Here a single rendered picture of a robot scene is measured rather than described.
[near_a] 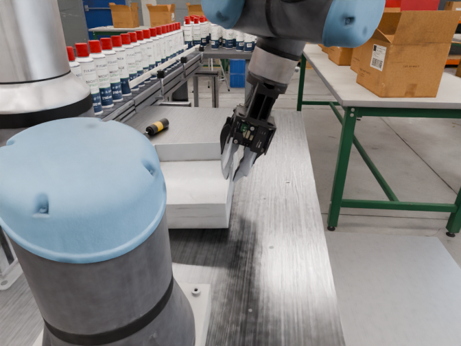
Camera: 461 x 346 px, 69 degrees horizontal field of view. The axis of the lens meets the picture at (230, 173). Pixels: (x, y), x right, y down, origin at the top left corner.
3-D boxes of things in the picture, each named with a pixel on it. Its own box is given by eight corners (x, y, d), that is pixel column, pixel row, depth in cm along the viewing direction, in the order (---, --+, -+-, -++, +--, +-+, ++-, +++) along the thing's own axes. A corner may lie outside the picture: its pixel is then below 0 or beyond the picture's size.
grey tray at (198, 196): (156, 162, 83) (153, 143, 80) (237, 160, 81) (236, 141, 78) (114, 228, 59) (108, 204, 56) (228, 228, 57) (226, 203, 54)
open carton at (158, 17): (145, 28, 539) (143, 3, 522) (154, 26, 576) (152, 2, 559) (171, 29, 534) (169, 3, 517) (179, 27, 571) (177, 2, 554)
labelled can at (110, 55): (112, 99, 119) (101, 37, 110) (125, 99, 118) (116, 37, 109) (105, 103, 115) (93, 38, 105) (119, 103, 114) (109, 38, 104)
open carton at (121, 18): (108, 28, 543) (104, 2, 525) (121, 26, 584) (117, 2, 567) (132, 28, 537) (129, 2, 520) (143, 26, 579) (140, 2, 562)
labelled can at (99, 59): (101, 104, 113) (90, 39, 103) (116, 105, 112) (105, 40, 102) (94, 109, 108) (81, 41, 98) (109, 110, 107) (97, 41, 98)
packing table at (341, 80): (291, 116, 386) (298, 44, 350) (363, 118, 380) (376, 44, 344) (321, 235, 191) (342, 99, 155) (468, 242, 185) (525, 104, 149)
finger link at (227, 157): (210, 186, 62) (227, 143, 58) (213, 171, 68) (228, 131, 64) (226, 191, 63) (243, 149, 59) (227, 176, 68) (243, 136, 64)
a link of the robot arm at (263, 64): (254, 42, 57) (298, 58, 58) (245, 68, 59) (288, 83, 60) (256, 48, 51) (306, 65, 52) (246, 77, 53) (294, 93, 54)
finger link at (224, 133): (213, 152, 64) (229, 110, 60) (214, 148, 65) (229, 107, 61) (236, 160, 65) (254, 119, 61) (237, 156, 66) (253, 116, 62)
